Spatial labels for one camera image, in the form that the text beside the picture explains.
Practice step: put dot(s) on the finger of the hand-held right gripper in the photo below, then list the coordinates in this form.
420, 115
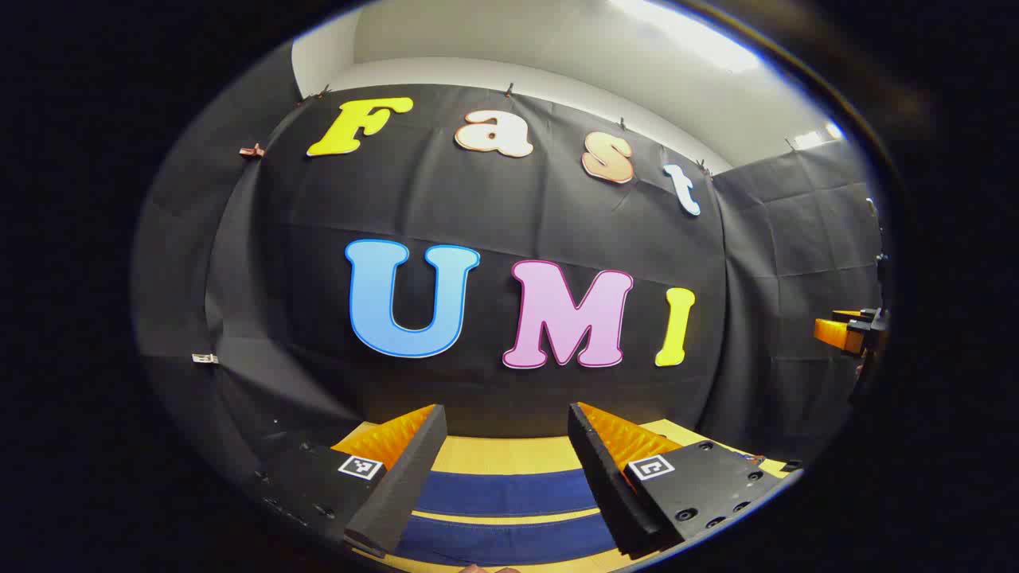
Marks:
836, 333

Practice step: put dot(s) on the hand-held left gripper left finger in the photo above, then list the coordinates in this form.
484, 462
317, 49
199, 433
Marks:
402, 485

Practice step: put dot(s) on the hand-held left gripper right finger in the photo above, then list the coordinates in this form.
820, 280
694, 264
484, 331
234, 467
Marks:
605, 485

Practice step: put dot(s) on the blue denim jeans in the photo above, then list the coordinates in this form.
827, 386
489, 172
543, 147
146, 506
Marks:
509, 493

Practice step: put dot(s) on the small silver clip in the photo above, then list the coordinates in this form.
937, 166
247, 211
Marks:
204, 359

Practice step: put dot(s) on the black backdrop cloth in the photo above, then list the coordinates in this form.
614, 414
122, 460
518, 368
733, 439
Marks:
478, 199

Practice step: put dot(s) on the small red clip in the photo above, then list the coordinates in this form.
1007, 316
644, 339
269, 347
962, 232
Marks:
251, 151

